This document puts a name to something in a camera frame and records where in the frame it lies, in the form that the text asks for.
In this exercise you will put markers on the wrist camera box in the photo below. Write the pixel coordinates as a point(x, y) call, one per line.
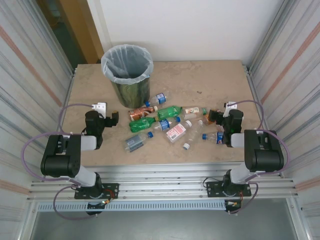
point(230, 110)
point(101, 107)

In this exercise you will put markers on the aluminium side rail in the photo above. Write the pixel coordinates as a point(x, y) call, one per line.
point(252, 82)

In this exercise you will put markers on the clear unlabelled bottle white cap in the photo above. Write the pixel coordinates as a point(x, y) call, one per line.
point(193, 135)

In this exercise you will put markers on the aluminium frame rails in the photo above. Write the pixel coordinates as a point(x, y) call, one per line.
point(162, 180)

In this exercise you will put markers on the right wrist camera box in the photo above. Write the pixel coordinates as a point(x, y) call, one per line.
point(230, 110)

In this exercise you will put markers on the wooden door frame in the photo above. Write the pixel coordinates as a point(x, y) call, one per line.
point(82, 30)

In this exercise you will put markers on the clear bottle dark blue label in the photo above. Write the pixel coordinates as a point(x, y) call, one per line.
point(136, 141)

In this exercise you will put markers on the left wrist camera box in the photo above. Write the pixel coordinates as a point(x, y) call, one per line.
point(101, 107)

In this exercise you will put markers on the clear bottle green cap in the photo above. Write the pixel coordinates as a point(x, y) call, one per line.
point(192, 111)

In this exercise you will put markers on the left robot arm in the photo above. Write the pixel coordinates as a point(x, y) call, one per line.
point(60, 162)

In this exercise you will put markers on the green bottle yellow cap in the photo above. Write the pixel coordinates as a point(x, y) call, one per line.
point(140, 124)

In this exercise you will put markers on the translucent plastic bin liner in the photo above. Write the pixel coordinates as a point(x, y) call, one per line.
point(125, 81)

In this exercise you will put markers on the white cap bottle printed label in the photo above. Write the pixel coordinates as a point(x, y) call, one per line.
point(176, 131)

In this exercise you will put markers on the green patterned bin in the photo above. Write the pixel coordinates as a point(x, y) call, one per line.
point(130, 95)

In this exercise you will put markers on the dark door panel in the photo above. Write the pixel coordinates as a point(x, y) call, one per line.
point(62, 37)

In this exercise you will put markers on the copper Nescafe bottle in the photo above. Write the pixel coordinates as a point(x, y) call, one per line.
point(140, 111)

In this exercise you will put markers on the Pepsi bottle blue cap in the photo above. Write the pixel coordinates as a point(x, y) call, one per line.
point(215, 137)

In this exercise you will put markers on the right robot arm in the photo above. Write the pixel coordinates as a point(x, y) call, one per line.
point(267, 157)

